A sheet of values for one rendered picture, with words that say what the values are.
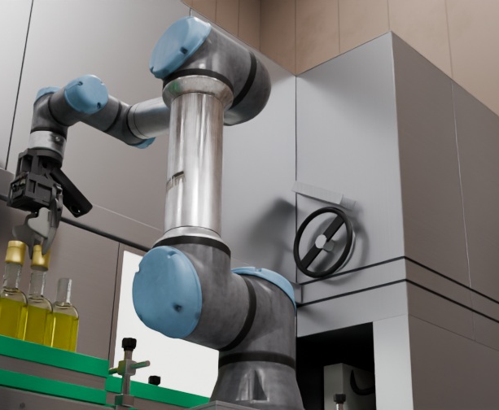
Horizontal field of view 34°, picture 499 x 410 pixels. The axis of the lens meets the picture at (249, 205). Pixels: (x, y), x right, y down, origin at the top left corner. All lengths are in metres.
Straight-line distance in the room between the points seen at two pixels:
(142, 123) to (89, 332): 0.49
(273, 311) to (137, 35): 1.23
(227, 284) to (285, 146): 1.46
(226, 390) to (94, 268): 0.77
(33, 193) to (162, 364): 0.55
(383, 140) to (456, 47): 2.20
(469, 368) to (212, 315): 1.37
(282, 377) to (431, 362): 1.09
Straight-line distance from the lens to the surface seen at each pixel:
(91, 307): 1.87
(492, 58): 4.38
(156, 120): 1.63
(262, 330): 1.21
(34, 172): 1.69
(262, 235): 2.38
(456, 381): 2.34
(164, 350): 1.99
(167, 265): 1.13
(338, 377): 2.44
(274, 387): 1.18
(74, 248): 1.87
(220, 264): 1.16
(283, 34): 5.77
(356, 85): 2.57
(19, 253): 1.62
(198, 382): 2.05
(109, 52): 2.18
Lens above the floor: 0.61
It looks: 24 degrees up
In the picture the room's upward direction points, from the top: 1 degrees clockwise
